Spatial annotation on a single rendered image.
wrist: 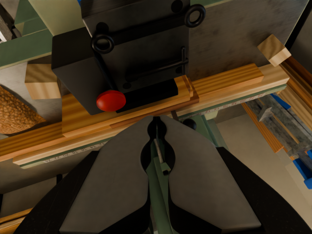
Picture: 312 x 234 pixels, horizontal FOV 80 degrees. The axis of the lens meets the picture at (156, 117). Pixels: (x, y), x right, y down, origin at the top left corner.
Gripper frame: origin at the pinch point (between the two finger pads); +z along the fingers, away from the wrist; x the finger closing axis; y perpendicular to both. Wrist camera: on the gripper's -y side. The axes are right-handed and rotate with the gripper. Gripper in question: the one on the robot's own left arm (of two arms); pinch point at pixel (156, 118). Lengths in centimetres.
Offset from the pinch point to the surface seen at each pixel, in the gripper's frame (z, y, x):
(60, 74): 5.3, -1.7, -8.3
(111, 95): 6.1, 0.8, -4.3
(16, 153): 18.5, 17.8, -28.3
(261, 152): 184, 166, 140
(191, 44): 22.3, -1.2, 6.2
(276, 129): 77, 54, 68
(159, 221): 15.4, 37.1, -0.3
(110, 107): 6.6, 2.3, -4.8
